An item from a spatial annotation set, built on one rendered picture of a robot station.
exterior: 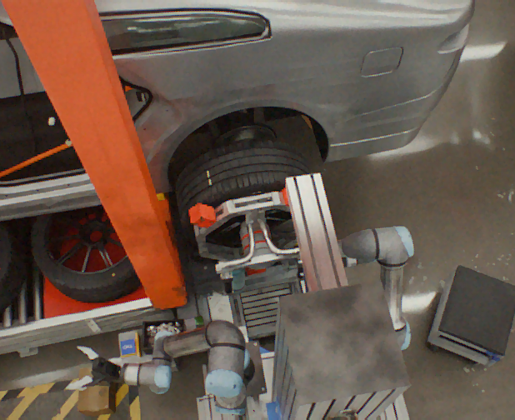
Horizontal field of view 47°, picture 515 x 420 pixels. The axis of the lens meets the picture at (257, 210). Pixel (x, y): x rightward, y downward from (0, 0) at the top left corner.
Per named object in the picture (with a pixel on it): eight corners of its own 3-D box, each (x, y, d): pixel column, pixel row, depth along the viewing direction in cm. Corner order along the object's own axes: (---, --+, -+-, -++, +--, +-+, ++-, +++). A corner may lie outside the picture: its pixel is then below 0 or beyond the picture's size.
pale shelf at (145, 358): (203, 317, 302) (202, 316, 300) (209, 350, 295) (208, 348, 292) (119, 335, 299) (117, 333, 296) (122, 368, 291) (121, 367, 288)
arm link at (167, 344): (229, 307, 194) (147, 331, 227) (225, 340, 189) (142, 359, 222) (255, 317, 200) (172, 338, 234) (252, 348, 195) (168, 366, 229)
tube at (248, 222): (252, 222, 265) (252, 212, 256) (262, 262, 256) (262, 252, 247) (213, 230, 264) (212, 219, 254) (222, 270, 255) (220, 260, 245)
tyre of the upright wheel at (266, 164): (310, 125, 264) (162, 155, 260) (323, 169, 253) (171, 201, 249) (305, 197, 322) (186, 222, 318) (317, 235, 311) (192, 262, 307)
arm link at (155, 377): (170, 391, 212) (167, 386, 205) (139, 388, 213) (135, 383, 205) (173, 368, 216) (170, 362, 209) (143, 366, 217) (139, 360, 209)
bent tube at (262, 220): (296, 214, 267) (297, 203, 258) (306, 252, 258) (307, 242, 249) (257, 222, 265) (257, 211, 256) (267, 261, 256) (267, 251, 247)
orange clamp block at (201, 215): (214, 206, 259) (198, 202, 253) (217, 222, 256) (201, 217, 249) (203, 213, 263) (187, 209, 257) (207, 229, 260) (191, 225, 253)
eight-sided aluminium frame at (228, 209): (305, 237, 306) (312, 183, 258) (308, 248, 303) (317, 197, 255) (201, 257, 301) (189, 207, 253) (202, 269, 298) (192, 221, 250)
